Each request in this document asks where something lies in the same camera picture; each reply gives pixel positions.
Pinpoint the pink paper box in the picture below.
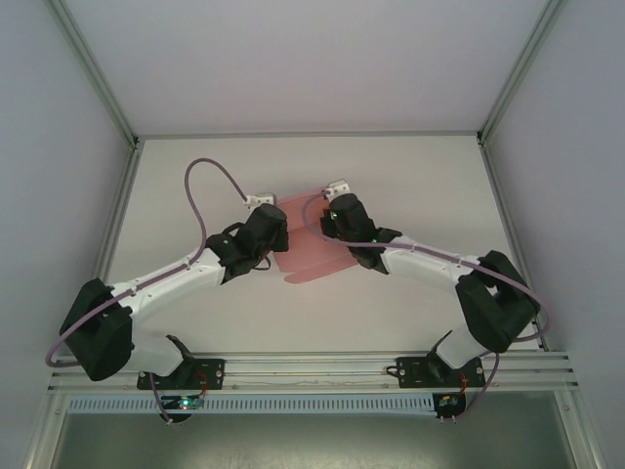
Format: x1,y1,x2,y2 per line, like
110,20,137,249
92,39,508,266
274,187,358,287

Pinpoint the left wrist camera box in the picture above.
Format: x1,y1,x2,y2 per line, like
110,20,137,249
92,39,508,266
242,191,278,210

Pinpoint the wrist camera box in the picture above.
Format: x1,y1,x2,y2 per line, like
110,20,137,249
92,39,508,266
321,178,353,200
242,191,278,210

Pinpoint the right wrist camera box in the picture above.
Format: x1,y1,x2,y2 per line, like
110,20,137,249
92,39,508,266
321,178,353,200

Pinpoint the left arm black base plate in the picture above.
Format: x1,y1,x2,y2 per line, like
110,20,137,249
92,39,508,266
136,358,228,392

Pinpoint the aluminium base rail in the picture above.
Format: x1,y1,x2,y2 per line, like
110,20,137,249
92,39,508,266
47,354,581,393

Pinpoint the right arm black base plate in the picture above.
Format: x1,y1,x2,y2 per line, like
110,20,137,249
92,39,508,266
396,355,485,391

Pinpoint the slotted grey cable duct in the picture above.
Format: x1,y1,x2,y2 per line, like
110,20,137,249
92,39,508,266
65,393,437,417

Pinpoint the aluminium frame post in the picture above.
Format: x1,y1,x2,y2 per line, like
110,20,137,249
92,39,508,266
476,0,565,148
23,390,69,469
556,390,606,469
48,0,143,150

